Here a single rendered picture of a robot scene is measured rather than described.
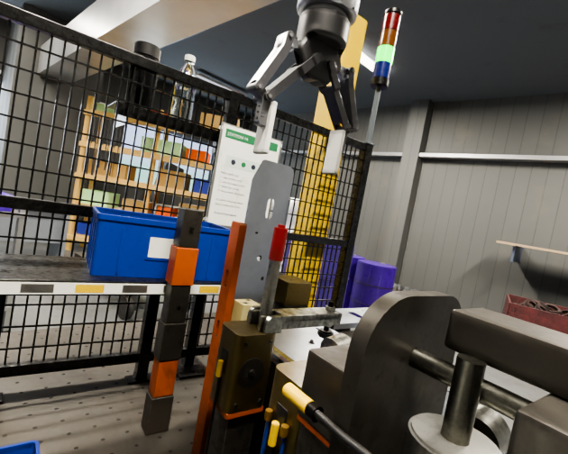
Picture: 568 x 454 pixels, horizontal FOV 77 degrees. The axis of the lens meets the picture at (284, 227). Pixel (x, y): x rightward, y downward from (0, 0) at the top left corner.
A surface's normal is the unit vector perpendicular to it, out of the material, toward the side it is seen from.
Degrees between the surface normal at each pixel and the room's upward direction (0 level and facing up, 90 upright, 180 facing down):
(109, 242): 90
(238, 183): 90
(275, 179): 90
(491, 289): 90
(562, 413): 0
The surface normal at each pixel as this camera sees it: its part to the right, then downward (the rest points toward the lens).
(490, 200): -0.69, -0.09
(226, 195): 0.59, 0.15
